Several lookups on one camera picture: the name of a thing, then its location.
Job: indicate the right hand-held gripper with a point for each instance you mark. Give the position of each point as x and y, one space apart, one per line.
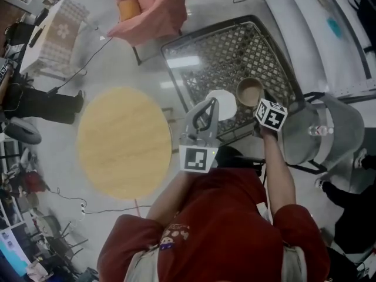
271 116

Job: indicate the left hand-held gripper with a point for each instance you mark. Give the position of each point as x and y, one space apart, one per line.
198 159

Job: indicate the brown bowl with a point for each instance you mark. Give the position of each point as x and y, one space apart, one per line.
249 91

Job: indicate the white plate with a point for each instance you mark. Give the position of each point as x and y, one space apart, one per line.
226 104

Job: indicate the person's left forearm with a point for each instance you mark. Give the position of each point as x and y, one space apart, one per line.
167 198

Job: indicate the person's right forearm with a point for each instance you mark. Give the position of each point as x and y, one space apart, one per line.
279 175

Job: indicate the person's black trousers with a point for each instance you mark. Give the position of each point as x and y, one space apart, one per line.
235 157

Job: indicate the black lattice cart basket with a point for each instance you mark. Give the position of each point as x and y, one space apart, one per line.
235 54

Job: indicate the clear water bottle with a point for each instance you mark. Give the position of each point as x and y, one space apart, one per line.
320 130

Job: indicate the grey shell chair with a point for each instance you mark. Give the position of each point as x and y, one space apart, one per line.
343 148

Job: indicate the small teal cloth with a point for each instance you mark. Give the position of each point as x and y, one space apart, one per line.
333 26

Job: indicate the person's red shirt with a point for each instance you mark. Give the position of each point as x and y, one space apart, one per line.
220 219

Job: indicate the pink armchair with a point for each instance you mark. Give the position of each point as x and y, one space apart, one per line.
158 13

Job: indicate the orange cushion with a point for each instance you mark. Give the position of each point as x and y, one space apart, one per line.
130 10

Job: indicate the white power strip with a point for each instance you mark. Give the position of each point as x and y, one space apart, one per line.
83 208

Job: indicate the person's beige apron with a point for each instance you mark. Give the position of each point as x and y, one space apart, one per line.
141 267

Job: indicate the checked cloth table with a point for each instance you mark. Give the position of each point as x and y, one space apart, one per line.
55 34

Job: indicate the red bag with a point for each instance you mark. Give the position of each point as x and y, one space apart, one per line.
35 181

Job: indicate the grey hanging seat pad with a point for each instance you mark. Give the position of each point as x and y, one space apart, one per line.
22 131

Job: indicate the black folding chair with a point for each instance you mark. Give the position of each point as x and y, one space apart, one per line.
61 239

